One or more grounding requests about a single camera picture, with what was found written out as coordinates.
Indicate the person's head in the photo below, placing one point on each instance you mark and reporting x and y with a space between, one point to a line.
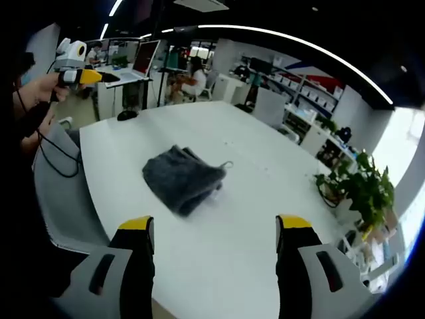
28 64

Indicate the ceiling light strip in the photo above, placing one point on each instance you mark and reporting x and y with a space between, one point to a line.
212 26

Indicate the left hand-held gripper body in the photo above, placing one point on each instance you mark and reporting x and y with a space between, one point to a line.
69 53

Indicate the grey towel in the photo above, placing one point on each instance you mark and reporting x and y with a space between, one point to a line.
182 179

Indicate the black device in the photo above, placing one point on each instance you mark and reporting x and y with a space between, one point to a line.
344 134

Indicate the person's left hand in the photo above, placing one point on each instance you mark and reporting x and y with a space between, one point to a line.
44 91

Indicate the shelf with white bins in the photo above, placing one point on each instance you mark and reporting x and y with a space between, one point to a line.
308 86

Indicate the large white-framed screen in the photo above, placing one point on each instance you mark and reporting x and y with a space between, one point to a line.
146 56

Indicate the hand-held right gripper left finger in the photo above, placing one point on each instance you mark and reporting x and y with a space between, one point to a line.
133 266

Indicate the small green plant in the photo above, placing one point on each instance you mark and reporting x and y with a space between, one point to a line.
327 124

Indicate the black monitor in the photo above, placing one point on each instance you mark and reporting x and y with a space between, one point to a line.
260 65

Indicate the person's dark clothing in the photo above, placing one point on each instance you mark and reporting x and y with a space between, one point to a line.
40 266

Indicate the large green potted plant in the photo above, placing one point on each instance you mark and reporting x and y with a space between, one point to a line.
365 186

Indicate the white plant pot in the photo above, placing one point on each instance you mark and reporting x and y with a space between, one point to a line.
345 207

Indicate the white low cabinet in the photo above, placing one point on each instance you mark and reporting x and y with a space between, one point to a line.
312 136

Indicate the grey mesh office chair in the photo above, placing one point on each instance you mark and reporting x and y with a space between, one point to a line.
66 199

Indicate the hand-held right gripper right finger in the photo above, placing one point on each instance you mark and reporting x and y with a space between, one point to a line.
299 266

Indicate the white standing desk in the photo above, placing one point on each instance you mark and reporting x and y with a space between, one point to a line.
129 78

